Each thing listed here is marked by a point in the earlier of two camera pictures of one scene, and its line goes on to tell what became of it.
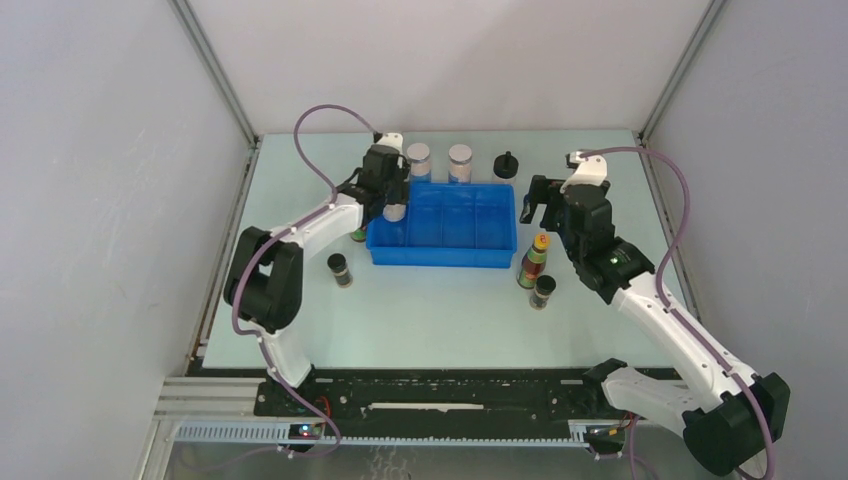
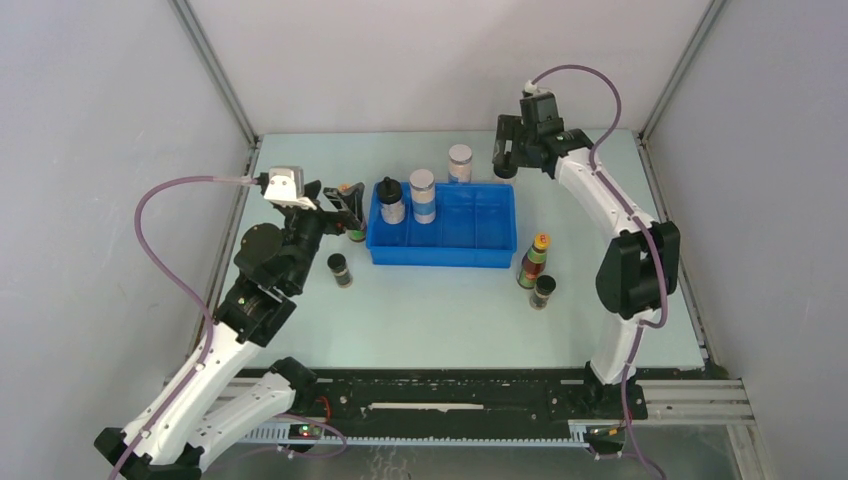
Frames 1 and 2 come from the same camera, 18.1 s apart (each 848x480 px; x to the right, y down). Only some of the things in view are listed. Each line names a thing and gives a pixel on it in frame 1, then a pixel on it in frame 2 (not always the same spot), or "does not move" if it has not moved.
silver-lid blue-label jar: (459, 168) does not move
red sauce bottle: (359, 234) does not move
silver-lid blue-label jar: (420, 163) -> (422, 184)
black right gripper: (543, 191) -> (510, 128)
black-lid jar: (394, 212) does not move
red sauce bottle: (533, 262) does not move
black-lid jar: (505, 168) does not move
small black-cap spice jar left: (337, 262) does not move
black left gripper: (402, 174) -> (336, 222)
